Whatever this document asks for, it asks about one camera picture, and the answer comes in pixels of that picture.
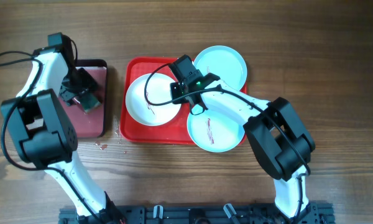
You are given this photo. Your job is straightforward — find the light blue plate front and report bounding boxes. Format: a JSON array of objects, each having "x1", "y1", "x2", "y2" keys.
[{"x1": 186, "y1": 105, "x2": 245, "y2": 153}]

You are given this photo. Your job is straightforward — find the black mounting rail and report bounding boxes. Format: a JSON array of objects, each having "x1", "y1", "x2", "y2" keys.
[{"x1": 58, "y1": 202, "x2": 336, "y2": 224}]

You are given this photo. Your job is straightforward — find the red plastic tray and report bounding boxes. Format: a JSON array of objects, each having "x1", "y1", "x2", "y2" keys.
[{"x1": 119, "y1": 57, "x2": 193, "y2": 144}]

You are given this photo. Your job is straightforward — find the white plate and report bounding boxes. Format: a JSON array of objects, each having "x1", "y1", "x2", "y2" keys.
[{"x1": 125, "y1": 73, "x2": 181, "y2": 126}]

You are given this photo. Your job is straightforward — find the light blue plate back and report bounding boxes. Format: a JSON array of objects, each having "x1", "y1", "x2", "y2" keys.
[{"x1": 193, "y1": 45, "x2": 247, "y2": 90}]

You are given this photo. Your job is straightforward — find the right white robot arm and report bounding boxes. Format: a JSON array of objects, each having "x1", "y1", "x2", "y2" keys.
[{"x1": 172, "y1": 70, "x2": 315, "y2": 223}]

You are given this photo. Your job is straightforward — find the dark water tray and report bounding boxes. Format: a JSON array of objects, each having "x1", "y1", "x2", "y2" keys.
[{"x1": 59, "y1": 59, "x2": 108, "y2": 139}]

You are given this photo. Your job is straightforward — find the green yellow sponge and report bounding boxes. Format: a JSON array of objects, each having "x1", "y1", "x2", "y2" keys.
[{"x1": 73, "y1": 93, "x2": 101, "y2": 114}]

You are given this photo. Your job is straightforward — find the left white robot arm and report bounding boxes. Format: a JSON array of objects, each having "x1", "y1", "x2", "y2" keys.
[{"x1": 1, "y1": 44, "x2": 127, "y2": 223}]

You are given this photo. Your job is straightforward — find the light blue plate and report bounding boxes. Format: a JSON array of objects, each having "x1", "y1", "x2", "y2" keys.
[
  {"x1": 193, "y1": 45, "x2": 247, "y2": 90},
  {"x1": 186, "y1": 105, "x2": 245, "y2": 153}
]

